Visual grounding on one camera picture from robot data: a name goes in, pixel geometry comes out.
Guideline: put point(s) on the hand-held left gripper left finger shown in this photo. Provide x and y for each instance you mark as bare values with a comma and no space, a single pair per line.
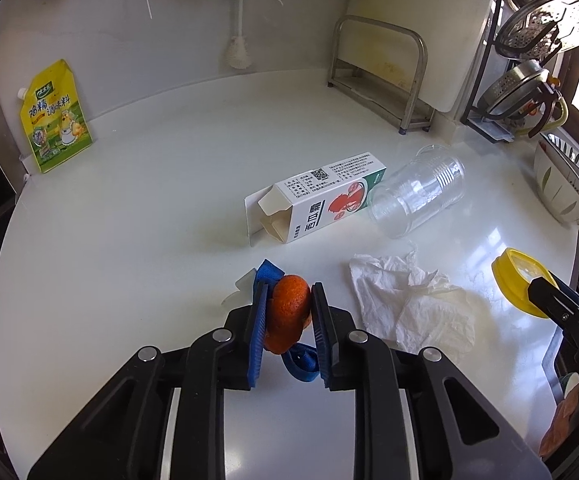
257,330

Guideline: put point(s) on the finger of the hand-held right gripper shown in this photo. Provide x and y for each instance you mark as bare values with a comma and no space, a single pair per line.
564,305

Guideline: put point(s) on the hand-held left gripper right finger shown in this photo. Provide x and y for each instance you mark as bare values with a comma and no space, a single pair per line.
319,330

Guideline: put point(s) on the orange peel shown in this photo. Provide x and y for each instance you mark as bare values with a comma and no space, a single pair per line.
289,305

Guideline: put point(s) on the yellow plastic lid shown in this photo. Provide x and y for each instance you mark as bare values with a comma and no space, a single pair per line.
507,280

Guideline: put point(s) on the white tissue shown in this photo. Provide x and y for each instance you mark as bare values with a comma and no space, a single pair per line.
404,305

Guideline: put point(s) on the white printed carton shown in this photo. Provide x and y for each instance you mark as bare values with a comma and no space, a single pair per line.
319,195

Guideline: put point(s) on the clear plastic cup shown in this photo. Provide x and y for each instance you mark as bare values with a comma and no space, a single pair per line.
419,190

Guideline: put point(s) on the person's right hand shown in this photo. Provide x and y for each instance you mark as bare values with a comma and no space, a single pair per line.
562,425

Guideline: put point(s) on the white colander bowl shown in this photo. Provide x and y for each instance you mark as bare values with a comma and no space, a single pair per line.
559,195

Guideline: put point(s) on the white striped bowl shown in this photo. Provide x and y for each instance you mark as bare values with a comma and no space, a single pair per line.
574,155

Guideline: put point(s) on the white mug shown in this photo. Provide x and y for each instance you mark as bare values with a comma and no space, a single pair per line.
563,112

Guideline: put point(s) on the metal cutting board rack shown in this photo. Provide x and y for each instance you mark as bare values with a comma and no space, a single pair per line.
369,92

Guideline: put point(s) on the white bottle brush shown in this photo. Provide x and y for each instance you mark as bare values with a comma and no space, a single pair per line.
238,52

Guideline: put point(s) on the perforated steamer plate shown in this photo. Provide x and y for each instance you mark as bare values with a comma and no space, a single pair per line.
539,25

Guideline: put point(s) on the yellow seasoning pouch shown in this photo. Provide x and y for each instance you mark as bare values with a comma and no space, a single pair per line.
54,120

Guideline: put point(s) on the white cutting board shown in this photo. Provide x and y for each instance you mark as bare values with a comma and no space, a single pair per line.
444,20

